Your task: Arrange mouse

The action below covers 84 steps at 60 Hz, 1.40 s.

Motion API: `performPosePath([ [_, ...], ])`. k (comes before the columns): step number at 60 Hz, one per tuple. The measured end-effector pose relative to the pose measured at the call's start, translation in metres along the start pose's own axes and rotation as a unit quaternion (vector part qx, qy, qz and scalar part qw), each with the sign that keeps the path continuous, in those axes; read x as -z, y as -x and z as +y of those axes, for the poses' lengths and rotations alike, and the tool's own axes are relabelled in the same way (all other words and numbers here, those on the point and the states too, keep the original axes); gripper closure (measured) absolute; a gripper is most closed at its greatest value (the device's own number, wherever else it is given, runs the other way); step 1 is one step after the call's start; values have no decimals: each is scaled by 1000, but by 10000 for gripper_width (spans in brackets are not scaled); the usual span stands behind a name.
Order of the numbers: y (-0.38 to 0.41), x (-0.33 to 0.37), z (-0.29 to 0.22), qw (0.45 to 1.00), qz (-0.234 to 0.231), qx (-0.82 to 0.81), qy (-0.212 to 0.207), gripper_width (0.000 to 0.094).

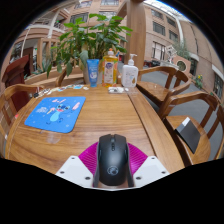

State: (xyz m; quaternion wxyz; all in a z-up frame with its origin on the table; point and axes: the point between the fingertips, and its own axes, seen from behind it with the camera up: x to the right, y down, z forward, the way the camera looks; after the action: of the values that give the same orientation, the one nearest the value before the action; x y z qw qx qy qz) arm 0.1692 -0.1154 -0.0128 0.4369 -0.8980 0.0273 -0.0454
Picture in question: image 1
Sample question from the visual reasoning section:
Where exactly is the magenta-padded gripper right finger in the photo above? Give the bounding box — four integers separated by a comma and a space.
128, 143, 170, 188

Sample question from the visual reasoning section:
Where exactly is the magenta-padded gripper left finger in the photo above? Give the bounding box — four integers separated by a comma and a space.
55, 142, 100, 188

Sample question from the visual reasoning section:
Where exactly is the black computer mouse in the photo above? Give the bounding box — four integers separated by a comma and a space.
92, 133, 135, 188

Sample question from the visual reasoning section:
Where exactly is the blue cartoon mouse pad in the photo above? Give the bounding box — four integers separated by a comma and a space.
24, 96, 87, 134

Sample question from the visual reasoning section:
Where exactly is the wooden armchair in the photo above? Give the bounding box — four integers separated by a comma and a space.
0, 83, 43, 158
54, 68, 86, 88
213, 103, 224, 161
158, 91, 221, 167
136, 65, 193, 108

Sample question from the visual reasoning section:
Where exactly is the black notebook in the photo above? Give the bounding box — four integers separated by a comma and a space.
175, 116, 202, 154

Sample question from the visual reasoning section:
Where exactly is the small white packet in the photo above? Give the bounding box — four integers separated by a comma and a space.
107, 86, 125, 94

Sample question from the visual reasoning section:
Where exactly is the white pump bottle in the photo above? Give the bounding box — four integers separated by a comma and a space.
121, 53, 139, 89

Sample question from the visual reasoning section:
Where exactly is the blue tube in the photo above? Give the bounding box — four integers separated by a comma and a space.
86, 58, 101, 88

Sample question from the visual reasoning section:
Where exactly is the yellow liquid bottle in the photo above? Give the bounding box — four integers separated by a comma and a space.
101, 48, 119, 88

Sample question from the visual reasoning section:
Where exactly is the green plant in white pot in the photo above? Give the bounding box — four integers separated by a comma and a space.
46, 13, 134, 85

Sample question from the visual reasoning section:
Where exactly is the dark red wooden pedestal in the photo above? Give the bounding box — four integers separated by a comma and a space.
1, 54, 31, 111

